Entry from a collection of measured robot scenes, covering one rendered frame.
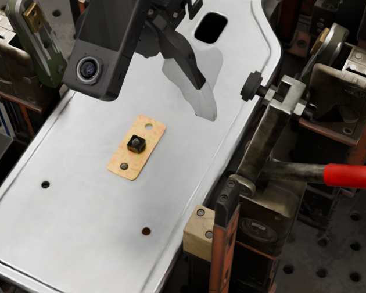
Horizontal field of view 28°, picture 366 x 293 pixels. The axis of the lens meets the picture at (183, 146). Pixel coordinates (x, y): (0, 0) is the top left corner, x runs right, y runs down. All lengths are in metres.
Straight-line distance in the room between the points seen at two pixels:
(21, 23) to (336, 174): 0.39
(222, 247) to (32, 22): 0.35
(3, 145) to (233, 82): 0.29
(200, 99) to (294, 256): 0.49
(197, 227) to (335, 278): 0.43
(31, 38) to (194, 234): 0.31
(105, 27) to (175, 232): 0.27
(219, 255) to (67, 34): 0.75
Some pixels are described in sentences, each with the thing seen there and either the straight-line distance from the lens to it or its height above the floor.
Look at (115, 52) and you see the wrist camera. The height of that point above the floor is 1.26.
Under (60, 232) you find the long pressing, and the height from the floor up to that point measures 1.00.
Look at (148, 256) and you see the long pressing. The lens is 0.79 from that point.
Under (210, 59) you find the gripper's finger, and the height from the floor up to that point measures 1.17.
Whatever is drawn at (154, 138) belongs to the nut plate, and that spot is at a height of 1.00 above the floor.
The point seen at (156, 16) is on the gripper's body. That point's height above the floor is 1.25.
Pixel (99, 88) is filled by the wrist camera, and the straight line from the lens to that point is 0.61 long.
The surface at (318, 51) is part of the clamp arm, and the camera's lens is 0.84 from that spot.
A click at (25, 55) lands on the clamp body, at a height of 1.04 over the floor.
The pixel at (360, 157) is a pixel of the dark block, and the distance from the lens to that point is 1.09.
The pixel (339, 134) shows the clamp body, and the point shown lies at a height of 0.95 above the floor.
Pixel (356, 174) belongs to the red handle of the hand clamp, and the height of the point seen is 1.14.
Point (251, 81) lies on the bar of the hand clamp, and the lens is 0.64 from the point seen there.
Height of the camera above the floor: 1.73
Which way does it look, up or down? 59 degrees down
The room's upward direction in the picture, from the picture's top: 1 degrees counter-clockwise
